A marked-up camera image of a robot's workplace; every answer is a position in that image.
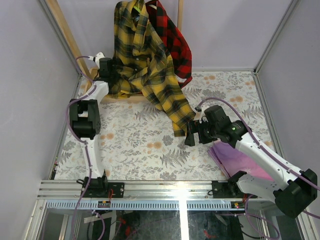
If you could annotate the lime green wire hanger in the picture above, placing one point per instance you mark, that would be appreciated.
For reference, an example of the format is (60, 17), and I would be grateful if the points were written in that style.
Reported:
(137, 9)

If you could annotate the aluminium front rail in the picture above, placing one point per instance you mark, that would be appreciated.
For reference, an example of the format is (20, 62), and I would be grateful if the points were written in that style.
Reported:
(139, 195)

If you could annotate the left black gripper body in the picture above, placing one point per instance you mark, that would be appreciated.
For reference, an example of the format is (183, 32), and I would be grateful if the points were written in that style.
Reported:
(110, 69)

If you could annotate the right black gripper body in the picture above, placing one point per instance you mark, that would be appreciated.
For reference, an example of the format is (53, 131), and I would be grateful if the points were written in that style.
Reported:
(207, 133)

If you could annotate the wooden clothes rack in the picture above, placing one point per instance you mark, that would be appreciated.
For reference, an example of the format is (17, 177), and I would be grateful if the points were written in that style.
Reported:
(62, 24)

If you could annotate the red black plaid shirt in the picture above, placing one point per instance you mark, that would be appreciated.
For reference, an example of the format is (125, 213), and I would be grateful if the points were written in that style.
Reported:
(173, 40)

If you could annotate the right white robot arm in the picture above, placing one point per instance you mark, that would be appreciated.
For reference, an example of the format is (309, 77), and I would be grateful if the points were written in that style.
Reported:
(290, 188)

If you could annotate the yellow plaid flannel shirt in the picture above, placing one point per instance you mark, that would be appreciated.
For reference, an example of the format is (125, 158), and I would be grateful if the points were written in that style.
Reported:
(145, 66)

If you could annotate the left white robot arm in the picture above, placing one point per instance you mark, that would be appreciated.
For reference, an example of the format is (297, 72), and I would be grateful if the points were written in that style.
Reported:
(85, 125)

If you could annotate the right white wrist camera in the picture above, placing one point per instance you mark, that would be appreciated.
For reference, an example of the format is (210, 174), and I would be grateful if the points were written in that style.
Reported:
(200, 115)

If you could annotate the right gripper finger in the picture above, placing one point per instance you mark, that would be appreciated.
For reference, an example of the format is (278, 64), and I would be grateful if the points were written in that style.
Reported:
(190, 140)
(194, 127)

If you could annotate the purple cloth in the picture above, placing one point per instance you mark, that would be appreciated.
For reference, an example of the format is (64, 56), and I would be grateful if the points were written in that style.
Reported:
(230, 161)

